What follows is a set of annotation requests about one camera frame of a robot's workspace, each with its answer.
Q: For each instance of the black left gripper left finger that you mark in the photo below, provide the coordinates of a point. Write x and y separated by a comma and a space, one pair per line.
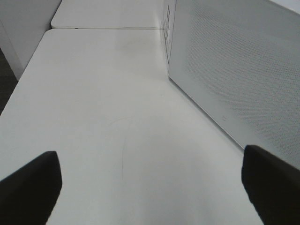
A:
28, 196

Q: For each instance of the white microwave oven body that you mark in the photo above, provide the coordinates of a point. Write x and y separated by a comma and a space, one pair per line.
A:
169, 7

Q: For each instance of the white microwave door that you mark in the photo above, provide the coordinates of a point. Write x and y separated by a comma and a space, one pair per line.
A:
239, 60

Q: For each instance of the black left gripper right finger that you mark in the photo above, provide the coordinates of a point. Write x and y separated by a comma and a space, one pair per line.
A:
272, 186

